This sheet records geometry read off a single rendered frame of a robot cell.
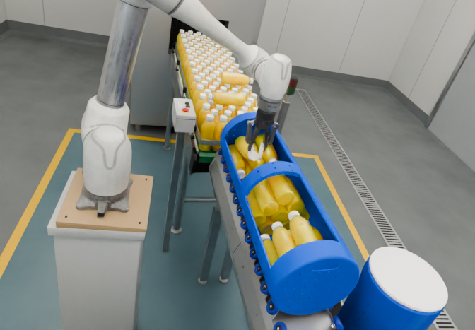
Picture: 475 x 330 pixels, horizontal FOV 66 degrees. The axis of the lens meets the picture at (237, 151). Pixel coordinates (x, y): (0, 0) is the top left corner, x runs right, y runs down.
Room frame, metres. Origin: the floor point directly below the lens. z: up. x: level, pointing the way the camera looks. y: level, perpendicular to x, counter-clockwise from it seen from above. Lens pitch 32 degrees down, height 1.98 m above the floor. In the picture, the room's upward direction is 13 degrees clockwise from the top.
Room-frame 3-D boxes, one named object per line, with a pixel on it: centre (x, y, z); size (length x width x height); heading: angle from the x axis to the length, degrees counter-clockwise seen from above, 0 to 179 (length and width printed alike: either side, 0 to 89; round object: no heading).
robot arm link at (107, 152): (1.03, 0.44, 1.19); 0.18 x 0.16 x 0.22; 28
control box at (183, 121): (1.73, 0.33, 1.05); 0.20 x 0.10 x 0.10; 20
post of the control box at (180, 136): (1.73, 0.33, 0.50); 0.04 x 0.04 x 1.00; 20
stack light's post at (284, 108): (2.12, -0.22, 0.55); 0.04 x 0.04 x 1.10; 20
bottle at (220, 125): (1.72, 0.11, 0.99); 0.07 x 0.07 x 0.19
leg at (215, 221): (1.55, 0.03, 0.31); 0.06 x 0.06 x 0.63; 20
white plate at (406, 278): (0.96, -0.70, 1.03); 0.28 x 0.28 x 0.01
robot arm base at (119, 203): (1.01, 0.44, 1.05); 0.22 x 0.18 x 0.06; 16
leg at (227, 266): (1.60, -0.10, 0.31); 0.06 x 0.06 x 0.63; 20
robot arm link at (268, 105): (1.32, -0.08, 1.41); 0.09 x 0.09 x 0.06
